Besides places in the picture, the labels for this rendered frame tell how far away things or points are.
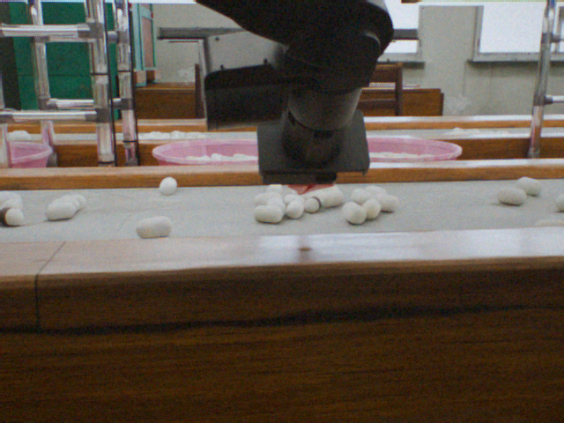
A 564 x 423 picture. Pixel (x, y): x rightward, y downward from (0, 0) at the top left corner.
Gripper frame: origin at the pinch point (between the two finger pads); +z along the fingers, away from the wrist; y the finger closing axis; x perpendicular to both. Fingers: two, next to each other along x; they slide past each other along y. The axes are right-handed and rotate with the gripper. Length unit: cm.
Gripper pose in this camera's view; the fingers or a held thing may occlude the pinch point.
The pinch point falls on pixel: (300, 185)
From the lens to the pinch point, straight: 62.0
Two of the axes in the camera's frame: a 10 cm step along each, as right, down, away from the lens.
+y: -9.9, 0.2, -1.0
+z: -0.9, 4.2, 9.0
